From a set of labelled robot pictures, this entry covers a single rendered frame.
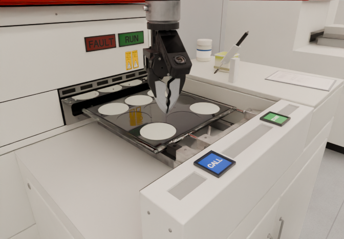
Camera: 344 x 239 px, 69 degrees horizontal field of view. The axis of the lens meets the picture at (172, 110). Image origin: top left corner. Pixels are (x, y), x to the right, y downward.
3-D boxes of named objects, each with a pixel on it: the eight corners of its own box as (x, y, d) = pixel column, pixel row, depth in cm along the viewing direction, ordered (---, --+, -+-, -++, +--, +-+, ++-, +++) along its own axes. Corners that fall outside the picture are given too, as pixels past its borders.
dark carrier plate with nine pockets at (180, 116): (86, 110, 85) (86, 108, 84) (160, 86, 107) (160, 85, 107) (156, 149, 63) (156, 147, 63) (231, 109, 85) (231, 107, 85)
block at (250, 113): (243, 118, 82) (244, 110, 81) (248, 115, 84) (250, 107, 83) (266, 126, 77) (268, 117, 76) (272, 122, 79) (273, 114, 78)
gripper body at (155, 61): (171, 69, 66) (170, 20, 61) (184, 78, 58) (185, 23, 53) (142, 72, 63) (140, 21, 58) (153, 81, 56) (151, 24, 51)
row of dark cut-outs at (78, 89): (59, 96, 81) (58, 89, 80) (158, 70, 110) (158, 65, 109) (60, 97, 81) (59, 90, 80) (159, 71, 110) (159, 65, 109)
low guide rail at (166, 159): (97, 124, 92) (96, 116, 90) (102, 122, 93) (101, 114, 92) (209, 191, 60) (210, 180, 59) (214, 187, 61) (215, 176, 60)
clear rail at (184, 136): (152, 154, 62) (151, 149, 61) (233, 109, 86) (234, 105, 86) (155, 156, 61) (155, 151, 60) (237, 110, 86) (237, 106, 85)
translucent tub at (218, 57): (213, 70, 104) (214, 53, 102) (221, 66, 110) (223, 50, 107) (229, 73, 100) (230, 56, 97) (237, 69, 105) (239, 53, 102)
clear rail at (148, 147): (81, 112, 84) (80, 108, 84) (84, 110, 85) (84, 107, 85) (155, 156, 61) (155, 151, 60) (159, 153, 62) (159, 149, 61)
